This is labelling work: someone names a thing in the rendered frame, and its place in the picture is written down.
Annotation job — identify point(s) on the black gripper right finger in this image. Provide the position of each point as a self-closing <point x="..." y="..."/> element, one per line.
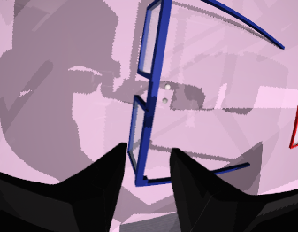
<point x="205" y="203"/>

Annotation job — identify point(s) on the navy glasses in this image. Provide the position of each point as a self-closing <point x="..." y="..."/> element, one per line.
<point x="153" y="44"/>

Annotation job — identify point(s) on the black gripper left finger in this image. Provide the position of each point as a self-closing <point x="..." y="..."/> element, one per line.
<point x="84" y="202"/>

